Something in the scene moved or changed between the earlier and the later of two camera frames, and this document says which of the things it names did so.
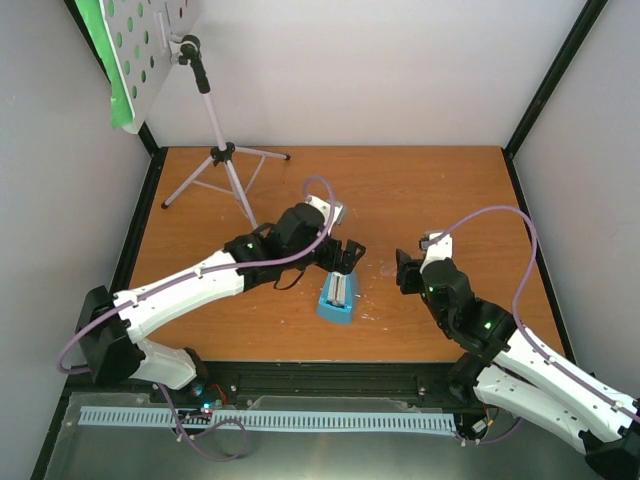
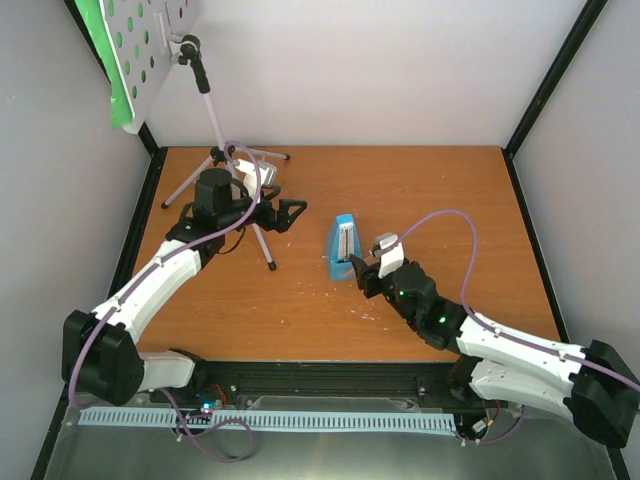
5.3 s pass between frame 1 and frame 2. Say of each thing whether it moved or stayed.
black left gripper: moved
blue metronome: moved
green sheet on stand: stayed
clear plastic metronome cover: moved
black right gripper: moved
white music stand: stayed
